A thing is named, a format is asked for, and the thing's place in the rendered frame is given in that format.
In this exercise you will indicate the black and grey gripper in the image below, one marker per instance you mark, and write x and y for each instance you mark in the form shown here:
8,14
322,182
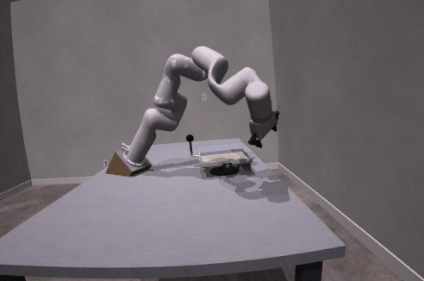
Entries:
262,129

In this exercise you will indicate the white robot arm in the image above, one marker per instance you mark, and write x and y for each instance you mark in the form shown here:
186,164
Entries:
244,83

